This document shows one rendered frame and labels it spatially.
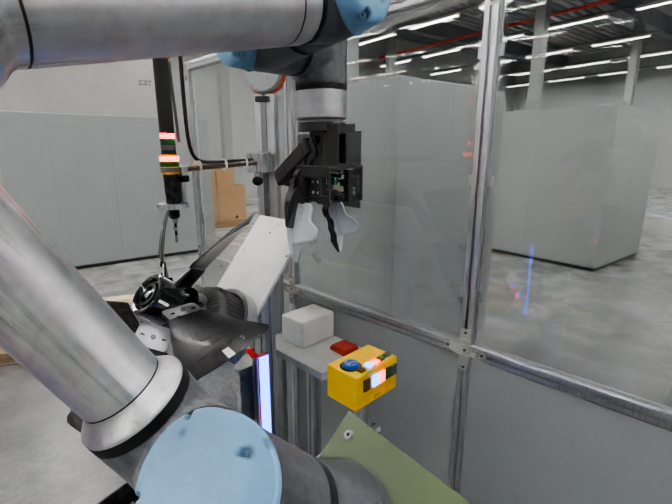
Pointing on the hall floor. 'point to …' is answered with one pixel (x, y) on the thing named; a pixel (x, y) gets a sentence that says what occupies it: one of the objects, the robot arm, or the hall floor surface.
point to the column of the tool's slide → (280, 218)
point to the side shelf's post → (313, 415)
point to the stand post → (268, 361)
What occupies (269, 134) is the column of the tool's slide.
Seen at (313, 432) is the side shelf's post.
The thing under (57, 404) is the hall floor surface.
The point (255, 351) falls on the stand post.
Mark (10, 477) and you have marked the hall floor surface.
